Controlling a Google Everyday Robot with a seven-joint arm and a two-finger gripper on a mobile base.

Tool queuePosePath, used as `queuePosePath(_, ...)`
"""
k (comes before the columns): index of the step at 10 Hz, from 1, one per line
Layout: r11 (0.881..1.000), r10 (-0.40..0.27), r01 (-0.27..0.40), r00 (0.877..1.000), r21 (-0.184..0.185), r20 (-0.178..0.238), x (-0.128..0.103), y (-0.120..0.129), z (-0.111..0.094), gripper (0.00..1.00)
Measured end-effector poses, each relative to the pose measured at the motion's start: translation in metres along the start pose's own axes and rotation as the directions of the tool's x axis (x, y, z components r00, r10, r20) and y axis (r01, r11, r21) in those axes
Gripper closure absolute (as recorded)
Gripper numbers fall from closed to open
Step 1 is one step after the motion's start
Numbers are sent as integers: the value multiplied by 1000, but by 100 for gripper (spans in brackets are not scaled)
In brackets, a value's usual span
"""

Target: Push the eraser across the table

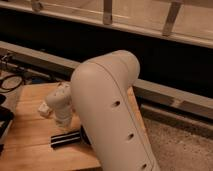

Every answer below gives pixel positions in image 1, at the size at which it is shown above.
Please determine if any black object at left edge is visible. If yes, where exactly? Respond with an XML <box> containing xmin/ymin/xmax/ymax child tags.
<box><xmin>0</xmin><ymin>94</ymin><xmax>14</xmax><ymax>154</ymax></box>

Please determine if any black striped eraser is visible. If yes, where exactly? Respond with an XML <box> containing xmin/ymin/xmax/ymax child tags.
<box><xmin>50</xmin><ymin>131</ymin><xmax>81</xmax><ymax>149</ymax></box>

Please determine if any small white block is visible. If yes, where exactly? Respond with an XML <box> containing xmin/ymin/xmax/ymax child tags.
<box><xmin>38</xmin><ymin>102</ymin><xmax>52</xmax><ymax>118</ymax></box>

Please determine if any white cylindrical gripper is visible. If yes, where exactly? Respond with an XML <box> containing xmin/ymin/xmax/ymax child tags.
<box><xmin>45</xmin><ymin>83</ymin><xmax>72</xmax><ymax>127</ymax></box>

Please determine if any black cable loop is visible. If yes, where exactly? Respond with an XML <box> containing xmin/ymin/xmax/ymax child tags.
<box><xmin>0</xmin><ymin>73</ymin><xmax>25</xmax><ymax>93</ymax></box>

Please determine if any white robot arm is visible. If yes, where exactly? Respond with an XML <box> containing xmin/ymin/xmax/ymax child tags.
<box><xmin>45</xmin><ymin>50</ymin><xmax>160</xmax><ymax>171</ymax></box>

